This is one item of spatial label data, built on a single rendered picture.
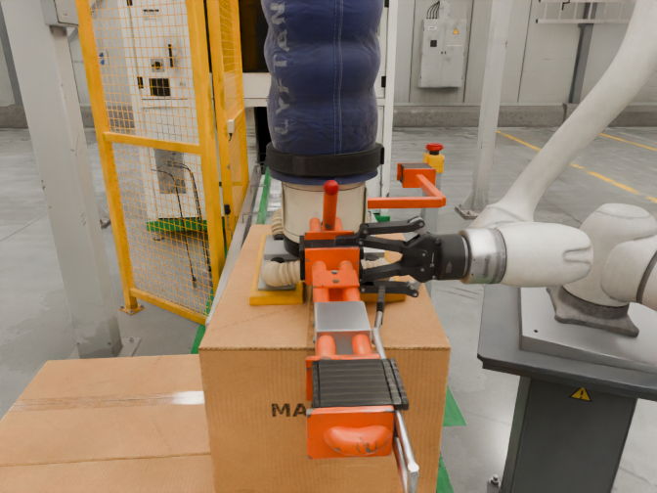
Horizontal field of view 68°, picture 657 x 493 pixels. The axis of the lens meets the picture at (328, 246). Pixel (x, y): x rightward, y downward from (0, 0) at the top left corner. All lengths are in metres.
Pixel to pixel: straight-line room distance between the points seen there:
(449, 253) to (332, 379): 0.37
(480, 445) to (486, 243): 1.37
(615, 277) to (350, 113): 0.70
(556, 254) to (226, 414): 0.59
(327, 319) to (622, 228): 0.82
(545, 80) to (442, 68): 2.16
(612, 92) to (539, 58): 10.09
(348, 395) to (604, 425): 1.05
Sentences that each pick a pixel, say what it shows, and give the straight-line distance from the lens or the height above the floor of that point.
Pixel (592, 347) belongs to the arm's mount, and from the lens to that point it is 1.23.
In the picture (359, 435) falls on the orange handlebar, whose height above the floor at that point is 1.08.
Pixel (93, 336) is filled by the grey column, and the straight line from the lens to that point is 2.55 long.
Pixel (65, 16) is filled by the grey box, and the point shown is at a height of 1.50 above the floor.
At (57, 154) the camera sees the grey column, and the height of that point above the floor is 1.00.
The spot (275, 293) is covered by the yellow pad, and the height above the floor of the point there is 0.96.
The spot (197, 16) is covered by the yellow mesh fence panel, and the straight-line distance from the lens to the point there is 2.12.
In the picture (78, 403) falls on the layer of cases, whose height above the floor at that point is 0.54.
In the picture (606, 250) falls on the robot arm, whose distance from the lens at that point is 1.24.
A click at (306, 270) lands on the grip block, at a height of 1.07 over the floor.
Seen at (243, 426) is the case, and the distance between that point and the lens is 0.89.
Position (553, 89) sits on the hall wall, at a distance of 11.20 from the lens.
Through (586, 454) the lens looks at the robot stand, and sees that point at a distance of 1.48.
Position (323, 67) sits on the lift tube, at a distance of 0.86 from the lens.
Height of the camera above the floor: 1.37
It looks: 22 degrees down
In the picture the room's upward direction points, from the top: straight up
